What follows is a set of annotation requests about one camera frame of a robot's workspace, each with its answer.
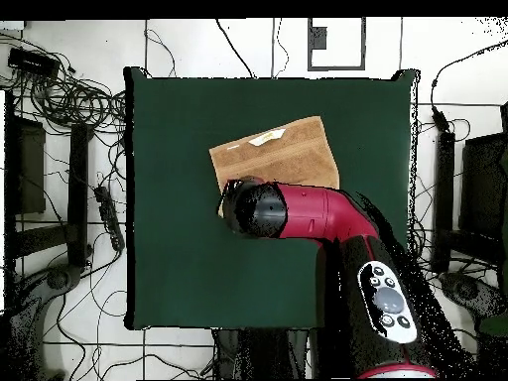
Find tan terry towel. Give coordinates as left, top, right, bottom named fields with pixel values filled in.
left=208, top=115, right=341, bottom=218

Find dark green table cloth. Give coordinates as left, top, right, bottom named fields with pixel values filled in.
left=123, top=66, right=422, bottom=332

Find black power strip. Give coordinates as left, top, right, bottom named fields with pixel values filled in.
left=93, top=185, right=126, bottom=252

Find black metal stand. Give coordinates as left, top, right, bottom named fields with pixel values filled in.
left=3, top=90, right=94, bottom=279
left=431, top=101, right=508, bottom=275

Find dark green round object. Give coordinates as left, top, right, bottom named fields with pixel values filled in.
left=477, top=313, right=508, bottom=337

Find black adapter box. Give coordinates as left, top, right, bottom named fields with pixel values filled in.
left=7, top=47, right=61, bottom=78

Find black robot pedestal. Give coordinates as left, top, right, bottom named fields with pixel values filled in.
left=211, top=327, right=311, bottom=380

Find grey square floor frame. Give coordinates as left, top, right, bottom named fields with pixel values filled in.
left=307, top=17, right=366, bottom=71

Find black cable with plug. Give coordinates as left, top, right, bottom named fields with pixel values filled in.
left=430, top=38, right=508, bottom=132

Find tangled black cables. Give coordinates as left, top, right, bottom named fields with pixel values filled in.
left=0, top=33, right=128, bottom=136

